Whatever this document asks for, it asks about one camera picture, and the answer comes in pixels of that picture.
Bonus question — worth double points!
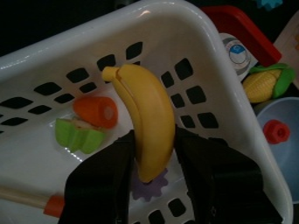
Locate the yellow toy banana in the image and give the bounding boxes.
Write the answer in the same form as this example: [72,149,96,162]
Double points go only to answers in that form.
[101,63,176,184]

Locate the red and white toy box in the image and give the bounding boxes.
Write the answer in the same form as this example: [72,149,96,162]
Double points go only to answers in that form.
[200,4,283,81]

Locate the orange toy carrot piece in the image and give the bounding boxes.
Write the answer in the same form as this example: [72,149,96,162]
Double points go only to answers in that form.
[72,95,119,130]

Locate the white plastic perforated basket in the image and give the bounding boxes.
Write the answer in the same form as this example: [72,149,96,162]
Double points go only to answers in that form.
[0,0,295,224]

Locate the toy corn cob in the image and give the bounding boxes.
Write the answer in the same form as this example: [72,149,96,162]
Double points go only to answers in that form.
[242,63,296,104]

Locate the green toy vegetable piece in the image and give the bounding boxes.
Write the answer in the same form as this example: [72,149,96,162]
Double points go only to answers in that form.
[53,117,108,155]

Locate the wooden stick with orange tip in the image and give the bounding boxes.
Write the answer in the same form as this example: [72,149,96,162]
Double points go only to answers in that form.
[0,186,67,218]

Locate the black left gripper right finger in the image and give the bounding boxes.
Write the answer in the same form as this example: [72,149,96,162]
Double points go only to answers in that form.
[172,124,283,224]

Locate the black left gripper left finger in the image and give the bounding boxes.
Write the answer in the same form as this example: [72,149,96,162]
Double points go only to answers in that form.
[57,129,136,224]

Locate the blue toy gear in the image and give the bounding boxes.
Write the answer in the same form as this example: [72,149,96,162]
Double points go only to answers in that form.
[255,0,284,11]

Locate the light blue bowl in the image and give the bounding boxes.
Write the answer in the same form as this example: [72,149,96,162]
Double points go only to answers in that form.
[255,96,299,205]

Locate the beige toy board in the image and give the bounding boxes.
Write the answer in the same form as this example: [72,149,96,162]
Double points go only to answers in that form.
[274,11,299,88]

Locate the purple toy gear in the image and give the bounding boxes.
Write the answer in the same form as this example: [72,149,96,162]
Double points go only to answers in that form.
[129,167,169,203]

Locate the red toy spool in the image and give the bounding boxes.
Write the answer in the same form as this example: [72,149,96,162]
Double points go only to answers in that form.
[263,119,291,145]

